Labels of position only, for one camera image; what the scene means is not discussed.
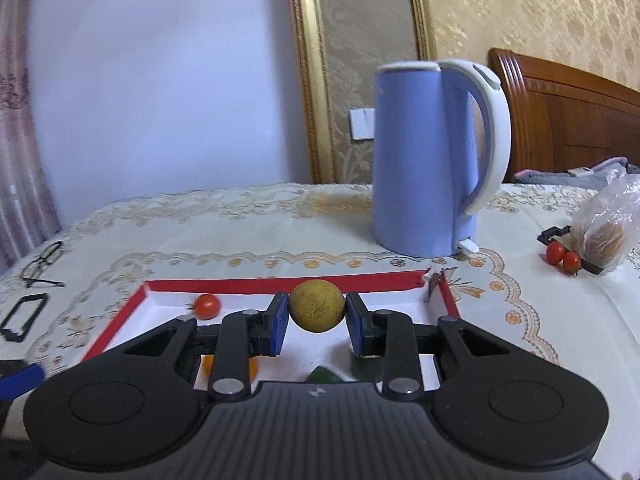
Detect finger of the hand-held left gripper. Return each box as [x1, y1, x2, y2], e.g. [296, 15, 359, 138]
[0, 362, 47, 402]

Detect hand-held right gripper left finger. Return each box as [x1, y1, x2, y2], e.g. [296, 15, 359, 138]
[120, 291, 290, 402]

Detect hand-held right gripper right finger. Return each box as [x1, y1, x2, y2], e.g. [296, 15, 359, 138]
[346, 291, 523, 402]

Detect yellow-brown longan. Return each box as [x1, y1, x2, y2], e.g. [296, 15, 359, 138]
[288, 279, 347, 334]

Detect dark sugarcane piece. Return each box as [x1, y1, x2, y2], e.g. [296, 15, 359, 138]
[347, 344, 387, 385]

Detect orange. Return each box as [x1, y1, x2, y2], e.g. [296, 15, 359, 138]
[202, 354, 259, 382]

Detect dark green fruit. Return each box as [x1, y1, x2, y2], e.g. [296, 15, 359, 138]
[305, 365, 347, 385]

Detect red cardboard box tray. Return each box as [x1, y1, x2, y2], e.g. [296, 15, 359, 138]
[82, 269, 461, 392]

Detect black eyeglasses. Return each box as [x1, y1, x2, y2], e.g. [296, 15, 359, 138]
[20, 240, 66, 289]

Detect floral cream tablecloth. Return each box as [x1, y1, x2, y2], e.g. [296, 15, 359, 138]
[0, 182, 640, 480]

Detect blue electric kettle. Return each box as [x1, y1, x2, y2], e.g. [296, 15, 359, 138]
[369, 58, 512, 259]

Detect grey cloth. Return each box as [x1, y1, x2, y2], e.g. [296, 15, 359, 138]
[514, 156, 629, 186]

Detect pink patterned curtain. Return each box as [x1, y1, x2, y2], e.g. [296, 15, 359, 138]
[0, 0, 64, 272]

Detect clear plastic bag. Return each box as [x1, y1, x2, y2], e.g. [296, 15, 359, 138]
[569, 167, 640, 274]

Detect wooden bed headboard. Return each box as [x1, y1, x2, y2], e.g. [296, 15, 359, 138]
[487, 47, 640, 184]

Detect black rectangular frame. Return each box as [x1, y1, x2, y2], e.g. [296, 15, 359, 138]
[0, 292, 49, 344]

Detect white wall switch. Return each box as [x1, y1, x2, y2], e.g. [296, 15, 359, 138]
[348, 107, 376, 141]

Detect gold wall moulding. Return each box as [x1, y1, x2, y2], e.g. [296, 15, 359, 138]
[284, 0, 439, 185]

